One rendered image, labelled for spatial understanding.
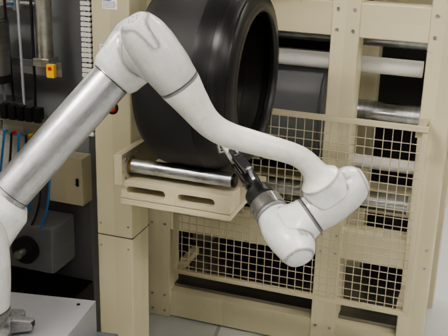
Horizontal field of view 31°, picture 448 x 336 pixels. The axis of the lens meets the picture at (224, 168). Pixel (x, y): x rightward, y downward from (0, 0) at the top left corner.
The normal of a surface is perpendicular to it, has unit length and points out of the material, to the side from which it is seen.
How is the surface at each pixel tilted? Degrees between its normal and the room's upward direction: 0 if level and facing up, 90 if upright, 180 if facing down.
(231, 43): 66
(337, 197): 82
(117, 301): 90
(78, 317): 5
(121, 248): 90
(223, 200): 90
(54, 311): 5
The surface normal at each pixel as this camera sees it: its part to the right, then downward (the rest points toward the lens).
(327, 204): 0.00, 0.26
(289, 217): -0.32, -0.55
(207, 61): -0.04, 0.00
